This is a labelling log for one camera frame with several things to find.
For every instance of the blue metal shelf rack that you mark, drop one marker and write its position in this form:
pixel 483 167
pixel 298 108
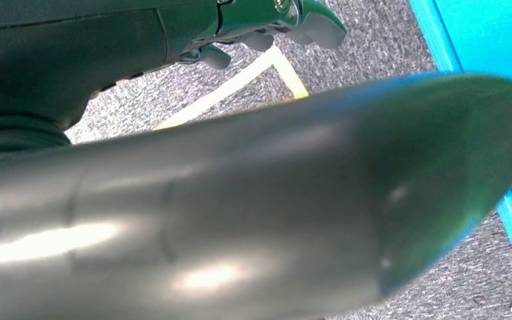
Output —
pixel 494 35

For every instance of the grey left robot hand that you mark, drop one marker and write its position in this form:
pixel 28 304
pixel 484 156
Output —
pixel 238 198

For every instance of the yellow floor tape square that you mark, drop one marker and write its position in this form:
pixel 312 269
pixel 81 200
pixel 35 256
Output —
pixel 220 84

